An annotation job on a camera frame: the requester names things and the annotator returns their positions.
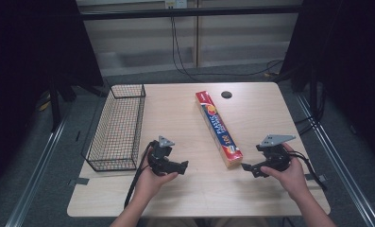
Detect black wire mesh basket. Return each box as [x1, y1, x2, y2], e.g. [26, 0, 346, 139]
[81, 83, 147, 173]

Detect silver metal floor rail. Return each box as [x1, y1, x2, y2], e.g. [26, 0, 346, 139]
[295, 93, 375, 227]
[5, 114, 68, 227]

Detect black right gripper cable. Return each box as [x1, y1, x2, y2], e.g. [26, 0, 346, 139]
[288, 149, 329, 192]

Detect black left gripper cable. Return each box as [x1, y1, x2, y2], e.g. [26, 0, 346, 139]
[123, 141, 155, 210]

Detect person's left hand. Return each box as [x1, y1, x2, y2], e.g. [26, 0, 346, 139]
[133, 156, 179, 202]

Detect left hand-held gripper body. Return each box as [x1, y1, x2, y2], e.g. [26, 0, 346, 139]
[147, 135, 180, 177]

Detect black hanging wall cable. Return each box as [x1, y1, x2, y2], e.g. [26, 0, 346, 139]
[170, 16, 285, 83]

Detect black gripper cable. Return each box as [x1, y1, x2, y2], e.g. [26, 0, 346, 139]
[123, 141, 155, 210]
[288, 149, 329, 192]

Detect black horizontal metal bar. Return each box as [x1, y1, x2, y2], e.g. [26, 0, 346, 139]
[80, 5, 303, 22]

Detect person's right hand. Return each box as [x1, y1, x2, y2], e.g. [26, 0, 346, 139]
[260, 142, 311, 201]

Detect black floor cables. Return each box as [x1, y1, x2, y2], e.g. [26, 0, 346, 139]
[293, 89, 329, 136]

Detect white wall socket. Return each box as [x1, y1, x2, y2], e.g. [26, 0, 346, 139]
[164, 0, 188, 9]

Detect black curtain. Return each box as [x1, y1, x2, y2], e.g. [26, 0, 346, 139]
[281, 0, 375, 166]
[0, 0, 105, 193]

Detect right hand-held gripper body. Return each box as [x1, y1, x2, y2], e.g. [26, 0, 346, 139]
[255, 133, 298, 173]

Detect grey tape strip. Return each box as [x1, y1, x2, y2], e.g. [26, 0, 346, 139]
[304, 173, 329, 183]
[67, 177, 91, 187]

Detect black metal stand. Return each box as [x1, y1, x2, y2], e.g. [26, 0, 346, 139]
[271, 64, 323, 122]
[46, 74, 109, 132]

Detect long blue plastic wrap box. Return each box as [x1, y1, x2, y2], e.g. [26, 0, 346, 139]
[195, 90, 245, 169]

